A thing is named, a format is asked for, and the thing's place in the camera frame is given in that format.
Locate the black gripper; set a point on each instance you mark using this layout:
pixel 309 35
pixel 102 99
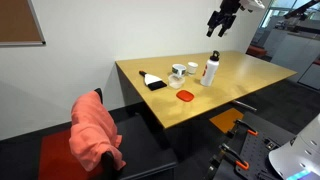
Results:
pixel 229 7

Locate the orange plastic lid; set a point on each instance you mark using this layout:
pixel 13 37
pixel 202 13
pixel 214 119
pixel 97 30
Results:
pixel 185 96

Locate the red bench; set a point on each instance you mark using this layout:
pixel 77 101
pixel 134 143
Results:
pixel 256 50

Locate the white bottle with black cap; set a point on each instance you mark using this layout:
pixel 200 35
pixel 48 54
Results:
pixel 209 71

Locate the small white cup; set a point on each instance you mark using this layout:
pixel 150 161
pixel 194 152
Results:
pixel 192 68

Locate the grey office partition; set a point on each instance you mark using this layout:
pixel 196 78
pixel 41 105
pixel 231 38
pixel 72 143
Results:
pixel 293 46

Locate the metal table foot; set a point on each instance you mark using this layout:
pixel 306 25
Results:
pixel 245 105

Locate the black table leg panel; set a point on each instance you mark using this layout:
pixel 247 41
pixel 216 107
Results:
pixel 133 90

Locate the black perforated mounting board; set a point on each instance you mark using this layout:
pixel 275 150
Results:
pixel 256 150

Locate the black chair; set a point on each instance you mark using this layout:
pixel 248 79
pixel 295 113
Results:
pixel 143 146

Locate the pink towel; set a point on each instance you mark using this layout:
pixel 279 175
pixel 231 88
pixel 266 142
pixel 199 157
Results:
pixel 93 130

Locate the cork notice board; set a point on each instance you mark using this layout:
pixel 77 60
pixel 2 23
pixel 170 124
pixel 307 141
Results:
pixel 16 20

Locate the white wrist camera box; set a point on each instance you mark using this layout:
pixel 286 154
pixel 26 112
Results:
pixel 253 4

